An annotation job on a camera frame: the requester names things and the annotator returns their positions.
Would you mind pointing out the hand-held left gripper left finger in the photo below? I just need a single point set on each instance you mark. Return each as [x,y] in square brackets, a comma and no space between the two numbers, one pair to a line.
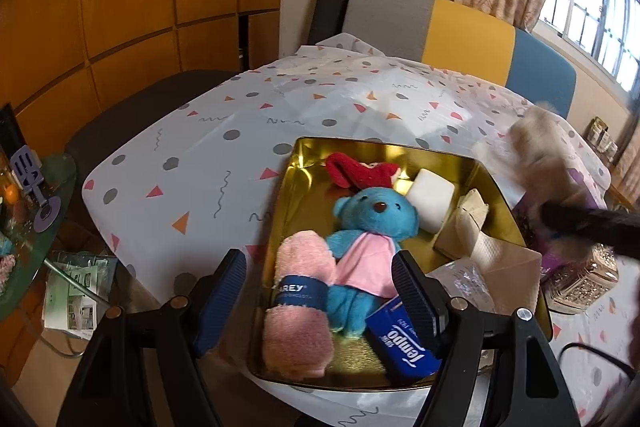
[220,302]

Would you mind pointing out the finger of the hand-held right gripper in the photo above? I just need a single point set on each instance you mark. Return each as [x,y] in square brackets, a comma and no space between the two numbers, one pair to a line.
[600,224]

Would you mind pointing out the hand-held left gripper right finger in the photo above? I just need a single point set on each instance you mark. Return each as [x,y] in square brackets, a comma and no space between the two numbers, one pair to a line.
[415,297]

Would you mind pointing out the blue tissue pack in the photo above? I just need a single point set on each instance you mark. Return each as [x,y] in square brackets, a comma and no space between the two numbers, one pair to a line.
[395,342]

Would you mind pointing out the white plastic packet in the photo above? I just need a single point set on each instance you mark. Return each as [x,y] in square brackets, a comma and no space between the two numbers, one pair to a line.
[465,282]

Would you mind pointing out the pink towel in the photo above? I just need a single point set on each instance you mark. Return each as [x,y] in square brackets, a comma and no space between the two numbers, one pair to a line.
[295,257]

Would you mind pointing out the cream fluffy sock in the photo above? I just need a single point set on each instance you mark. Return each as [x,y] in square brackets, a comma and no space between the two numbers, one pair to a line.
[542,157]

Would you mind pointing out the blue teddy bear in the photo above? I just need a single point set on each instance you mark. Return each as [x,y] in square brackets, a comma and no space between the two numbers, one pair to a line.
[375,217]

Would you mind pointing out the white paper napkin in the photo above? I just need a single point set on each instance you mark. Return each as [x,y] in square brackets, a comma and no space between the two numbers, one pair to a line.
[505,257]

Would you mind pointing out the white sponge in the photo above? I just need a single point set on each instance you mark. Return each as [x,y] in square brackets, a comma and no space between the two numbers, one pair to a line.
[430,197]

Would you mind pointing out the red doll sock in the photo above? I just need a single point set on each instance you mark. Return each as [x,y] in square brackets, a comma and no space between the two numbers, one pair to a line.
[357,172]

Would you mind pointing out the gold metal tray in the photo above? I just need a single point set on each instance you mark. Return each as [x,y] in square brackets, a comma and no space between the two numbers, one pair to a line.
[305,187]

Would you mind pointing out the purple cardboard box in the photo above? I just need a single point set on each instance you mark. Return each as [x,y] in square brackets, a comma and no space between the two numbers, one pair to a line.
[550,263]

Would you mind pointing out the group of small boxes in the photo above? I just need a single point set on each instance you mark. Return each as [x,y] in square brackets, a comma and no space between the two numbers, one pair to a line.
[600,139]

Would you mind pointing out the green white cardboard box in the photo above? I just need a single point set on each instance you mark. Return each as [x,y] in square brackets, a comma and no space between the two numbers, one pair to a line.
[80,297]

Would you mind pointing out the glass side table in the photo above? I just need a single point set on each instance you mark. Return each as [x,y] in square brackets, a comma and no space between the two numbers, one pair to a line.
[50,247]

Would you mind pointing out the patterned plastic tablecloth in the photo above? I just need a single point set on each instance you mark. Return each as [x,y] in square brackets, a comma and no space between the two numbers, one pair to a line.
[225,117]

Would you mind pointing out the black chair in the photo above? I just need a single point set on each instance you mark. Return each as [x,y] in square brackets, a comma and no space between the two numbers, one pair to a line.
[150,107]

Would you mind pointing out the barred window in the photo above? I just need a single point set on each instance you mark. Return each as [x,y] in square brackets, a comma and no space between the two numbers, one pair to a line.
[595,7]

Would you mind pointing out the purple spatula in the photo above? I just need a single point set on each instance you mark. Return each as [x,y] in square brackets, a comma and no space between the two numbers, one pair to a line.
[35,187]

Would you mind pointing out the grey yellow blue sofa chair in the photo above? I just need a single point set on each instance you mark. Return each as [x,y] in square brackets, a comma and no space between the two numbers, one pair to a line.
[470,32]

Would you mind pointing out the black rolled mat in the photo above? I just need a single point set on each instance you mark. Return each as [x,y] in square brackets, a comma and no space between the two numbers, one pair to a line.
[332,2]

